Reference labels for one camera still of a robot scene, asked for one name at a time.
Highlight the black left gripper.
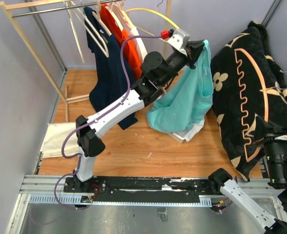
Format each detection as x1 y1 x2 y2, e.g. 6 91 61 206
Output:
160 41 208 87

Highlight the metal corner post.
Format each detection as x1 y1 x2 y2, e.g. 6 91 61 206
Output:
23 0 68 74

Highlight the navy blue t shirt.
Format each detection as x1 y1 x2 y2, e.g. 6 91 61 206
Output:
83 6 139 130

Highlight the teal t shirt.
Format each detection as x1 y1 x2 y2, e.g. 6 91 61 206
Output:
146 40 213 133

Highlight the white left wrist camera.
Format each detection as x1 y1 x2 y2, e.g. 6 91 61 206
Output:
161 28 190 56

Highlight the white plastic basket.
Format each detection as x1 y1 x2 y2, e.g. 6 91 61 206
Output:
167 133 186 143

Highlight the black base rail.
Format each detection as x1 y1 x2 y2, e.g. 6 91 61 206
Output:
62 175 232 203

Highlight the empty cream hanger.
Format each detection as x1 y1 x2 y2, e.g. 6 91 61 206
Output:
63 1 85 63

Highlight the sheer white t shirt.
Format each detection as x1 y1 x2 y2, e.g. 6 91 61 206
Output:
175 118 205 142

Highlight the orange hanger with metal hook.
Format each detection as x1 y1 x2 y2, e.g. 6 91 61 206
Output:
234 48 287 162

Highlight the folded cream cloth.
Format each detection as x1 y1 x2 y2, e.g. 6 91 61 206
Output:
41 122 79 158

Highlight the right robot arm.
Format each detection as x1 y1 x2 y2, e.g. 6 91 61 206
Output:
208 117 287 234

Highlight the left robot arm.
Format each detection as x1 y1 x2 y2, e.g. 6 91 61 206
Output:
73 40 205 193

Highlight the yellow hanger with metal hook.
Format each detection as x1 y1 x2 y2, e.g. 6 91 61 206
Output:
125 0 181 34

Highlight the black floral blanket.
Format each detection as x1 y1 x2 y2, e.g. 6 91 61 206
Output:
211 21 287 181

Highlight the wooden clothes rack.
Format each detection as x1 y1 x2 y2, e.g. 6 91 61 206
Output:
0 0 124 122

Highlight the white pink t shirt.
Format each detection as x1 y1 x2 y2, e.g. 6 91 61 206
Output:
110 2 147 62

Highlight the cream hanger on navy shirt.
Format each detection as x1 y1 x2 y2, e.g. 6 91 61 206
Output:
69 0 112 58

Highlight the orange t shirt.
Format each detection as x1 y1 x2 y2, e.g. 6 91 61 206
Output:
100 3 143 80

